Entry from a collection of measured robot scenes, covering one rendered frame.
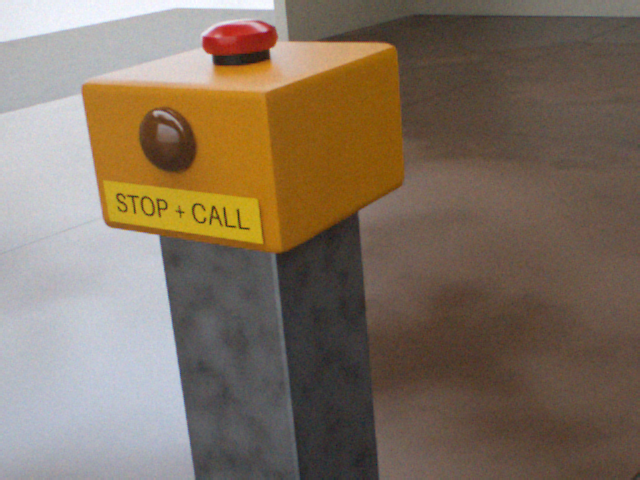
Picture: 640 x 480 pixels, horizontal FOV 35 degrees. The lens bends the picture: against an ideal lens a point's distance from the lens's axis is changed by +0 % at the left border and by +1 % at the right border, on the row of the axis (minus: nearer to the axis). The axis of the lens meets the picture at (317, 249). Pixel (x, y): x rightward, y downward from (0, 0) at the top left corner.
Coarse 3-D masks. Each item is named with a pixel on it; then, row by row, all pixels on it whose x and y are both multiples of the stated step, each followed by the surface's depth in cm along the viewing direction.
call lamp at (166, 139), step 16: (160, 112) 47; (176, 112) 47; (144, 128) 48; (160, 128) 47; (176, 128) 47; (144, 144) 48; (160, 144) 47; (176, 144) 47; (192, 144) 47; (160, 160) 48; (176, 160) 47
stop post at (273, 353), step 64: (192, 64) 52; (256, 64) 50; (320, 64) 49; (384, 64) 52; (128, 128) 50; (192, 128) 47; (256, 128) 45; (320, 128) 48; (384, 128) 53; (128, 192) 51; (192, 192) 49; (256, 192) 46; (320, 192) 49; (384, 192) 54; (192, 256) 53; (256, 256) 51; (320, 256) 53; (192, 320) 55; (256, 320) 52; (320, 320) 54; (192, 384) 57; (256, 384) 54; (320, 384) 55; (192, 448) 58; (256, 448) 55; (320, 448) 55
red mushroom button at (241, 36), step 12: (216, 24) 51; (228, 24) 51; (240, 24) 50; (252, 24) 50; (264, 24) 51; (204, 36) 51; (216, 36) 50; (228, 36) 50; (240, 36) 50; (252, 36) 50; (264, 36) 50; (276, 36) 51; (204, 48) 51; (216, 48) 50; (228, 48) 50; (240, 48) 50; (252, 48) 50; (264, 48) 51
